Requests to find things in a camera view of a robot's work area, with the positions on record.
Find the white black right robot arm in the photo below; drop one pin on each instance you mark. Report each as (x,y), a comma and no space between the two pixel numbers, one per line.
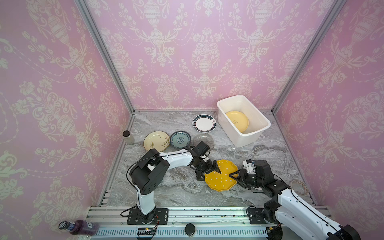
(287,207)

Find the teal blue floral plate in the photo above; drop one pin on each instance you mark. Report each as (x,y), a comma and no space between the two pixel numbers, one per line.
(180,139)

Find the aluminium rail frame front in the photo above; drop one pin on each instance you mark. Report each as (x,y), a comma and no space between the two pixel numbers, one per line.
(211,223)

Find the plain cream yellow plate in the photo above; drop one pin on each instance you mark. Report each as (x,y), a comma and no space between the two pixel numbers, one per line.
(239,120)

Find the black round knob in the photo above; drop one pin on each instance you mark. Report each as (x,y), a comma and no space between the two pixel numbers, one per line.
(190,229)

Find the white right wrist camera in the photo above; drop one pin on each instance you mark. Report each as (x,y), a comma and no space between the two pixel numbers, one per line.
(249,166)

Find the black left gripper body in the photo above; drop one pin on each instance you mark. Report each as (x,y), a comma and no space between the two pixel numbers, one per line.
(202,166)

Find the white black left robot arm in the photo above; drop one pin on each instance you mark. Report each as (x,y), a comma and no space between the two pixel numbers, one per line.
(147,174)

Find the white plate green red rim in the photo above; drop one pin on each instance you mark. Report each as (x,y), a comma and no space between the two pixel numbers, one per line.
(204,123)

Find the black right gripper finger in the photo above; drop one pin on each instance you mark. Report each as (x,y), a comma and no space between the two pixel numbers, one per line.
(235,174)
(236,178)

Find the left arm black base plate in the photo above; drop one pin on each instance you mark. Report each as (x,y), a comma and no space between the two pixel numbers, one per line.
(156,216)

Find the purple drink bottle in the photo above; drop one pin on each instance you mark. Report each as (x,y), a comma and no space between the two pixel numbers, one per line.
(79,227)

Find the cream plate with painted willow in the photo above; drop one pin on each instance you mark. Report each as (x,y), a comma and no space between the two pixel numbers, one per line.
(158,140)

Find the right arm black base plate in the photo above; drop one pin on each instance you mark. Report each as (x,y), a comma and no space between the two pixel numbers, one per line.
(257,216)

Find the white plastic bin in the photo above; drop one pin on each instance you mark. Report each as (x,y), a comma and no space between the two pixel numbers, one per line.
(258,123)

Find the clear glass oval plate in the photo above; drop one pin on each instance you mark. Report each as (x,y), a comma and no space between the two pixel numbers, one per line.
(206,138)

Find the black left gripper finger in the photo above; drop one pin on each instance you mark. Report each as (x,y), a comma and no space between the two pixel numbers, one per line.
(200,175)
(212,166)

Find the glass jar with black lid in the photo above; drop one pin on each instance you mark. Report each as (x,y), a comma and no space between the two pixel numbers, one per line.
(128,137)

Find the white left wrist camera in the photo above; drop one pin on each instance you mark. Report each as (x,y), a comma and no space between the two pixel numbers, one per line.
(206,153)

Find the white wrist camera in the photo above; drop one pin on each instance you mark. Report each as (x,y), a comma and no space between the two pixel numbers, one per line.
(249,166)
(206,153)

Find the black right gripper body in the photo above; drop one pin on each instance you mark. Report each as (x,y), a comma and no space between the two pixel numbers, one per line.
(242,176)

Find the yellow dotted scalloped plate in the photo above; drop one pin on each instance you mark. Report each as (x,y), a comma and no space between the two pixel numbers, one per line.
(222,182)

